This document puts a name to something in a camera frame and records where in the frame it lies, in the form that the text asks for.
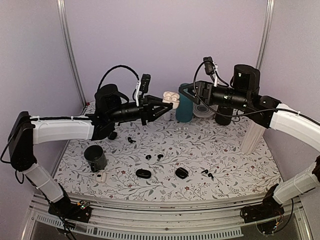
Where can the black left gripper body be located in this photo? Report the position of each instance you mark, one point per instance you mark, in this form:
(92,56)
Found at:
(118,115)

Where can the small black earbud case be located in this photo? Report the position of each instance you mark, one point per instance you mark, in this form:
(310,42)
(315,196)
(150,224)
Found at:
(112,136)

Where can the white earbud case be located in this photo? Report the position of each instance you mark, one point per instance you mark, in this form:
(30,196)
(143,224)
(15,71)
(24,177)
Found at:
(101,177)
(167,116)

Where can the front aluminium rail base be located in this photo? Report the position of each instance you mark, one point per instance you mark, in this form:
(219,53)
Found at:
(217,219)

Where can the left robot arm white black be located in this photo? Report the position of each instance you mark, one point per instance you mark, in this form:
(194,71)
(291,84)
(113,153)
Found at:
(111,107)

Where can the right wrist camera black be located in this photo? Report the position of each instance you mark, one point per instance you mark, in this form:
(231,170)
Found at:
(210,68)

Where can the dark brown tall cup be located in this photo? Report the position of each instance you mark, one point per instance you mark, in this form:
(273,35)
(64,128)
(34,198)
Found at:
(223,117)

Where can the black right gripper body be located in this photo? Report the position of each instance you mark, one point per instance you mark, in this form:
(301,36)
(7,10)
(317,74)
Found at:
(237,99)

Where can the spiral pattern ceramic bowl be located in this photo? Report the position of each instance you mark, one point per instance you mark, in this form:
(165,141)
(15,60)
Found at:
(202,111)

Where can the right aluminium frame post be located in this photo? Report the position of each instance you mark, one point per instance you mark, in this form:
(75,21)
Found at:
(268,18)

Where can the teal tall cup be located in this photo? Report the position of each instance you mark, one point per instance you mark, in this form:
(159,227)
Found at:
(184,112)

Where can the white ribbed vase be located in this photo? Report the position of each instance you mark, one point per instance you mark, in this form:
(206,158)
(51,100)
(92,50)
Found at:
(252,137)

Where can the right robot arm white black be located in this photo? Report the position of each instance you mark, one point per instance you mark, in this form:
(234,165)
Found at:
(292,137)

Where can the white earbud case front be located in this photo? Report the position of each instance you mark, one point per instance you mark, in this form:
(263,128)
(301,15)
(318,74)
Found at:
(101,177)

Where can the black earbud pair back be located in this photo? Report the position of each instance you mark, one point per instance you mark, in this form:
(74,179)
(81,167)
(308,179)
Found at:
(130,140)

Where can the aluminium frame post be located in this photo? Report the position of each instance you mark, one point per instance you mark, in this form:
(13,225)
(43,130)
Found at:
(268,18)
(61,7)

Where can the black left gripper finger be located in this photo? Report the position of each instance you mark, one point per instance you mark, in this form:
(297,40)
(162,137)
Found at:
(151,99)
(156,111)

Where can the left aluminium frame post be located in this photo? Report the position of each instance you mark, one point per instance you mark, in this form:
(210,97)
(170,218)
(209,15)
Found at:
(61,7)

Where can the black oval earbud case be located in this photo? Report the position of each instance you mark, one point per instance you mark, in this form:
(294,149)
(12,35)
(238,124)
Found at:
(143,173)

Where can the white airpods charging case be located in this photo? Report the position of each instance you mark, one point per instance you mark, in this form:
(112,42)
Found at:
(171,97)

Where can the dark grey mug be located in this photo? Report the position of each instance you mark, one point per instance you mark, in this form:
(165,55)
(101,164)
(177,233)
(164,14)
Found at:
(95,157)

